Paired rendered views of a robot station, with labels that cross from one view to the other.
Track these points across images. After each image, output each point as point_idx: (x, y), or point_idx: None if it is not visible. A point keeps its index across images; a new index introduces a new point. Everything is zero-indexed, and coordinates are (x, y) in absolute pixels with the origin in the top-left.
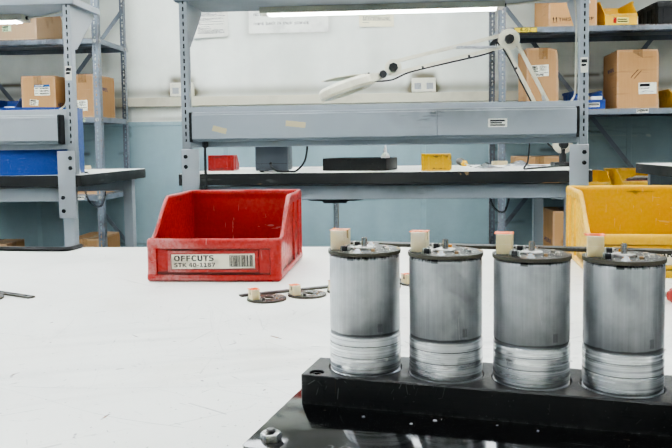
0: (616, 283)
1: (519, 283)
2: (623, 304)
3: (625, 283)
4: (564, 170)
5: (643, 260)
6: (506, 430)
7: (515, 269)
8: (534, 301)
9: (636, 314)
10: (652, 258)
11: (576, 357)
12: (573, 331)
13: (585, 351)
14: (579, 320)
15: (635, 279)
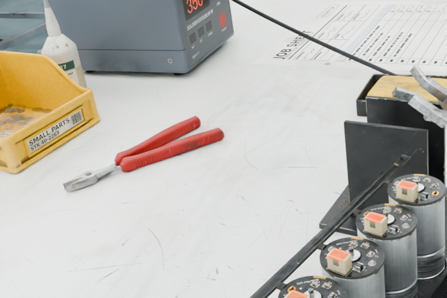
0: (409, 245)
1: (375, 287)
2: (412, 254)
3: (412, 241)
4: None
5: (409, 219)
6: None
7: (372, 279)
8: (382, 291)
9: (416, 255)
10: (402, 213)
11: (208, 273)
12: (147, 247)
13: (386, 295)
14: (123, 232)
15: (415, 235)
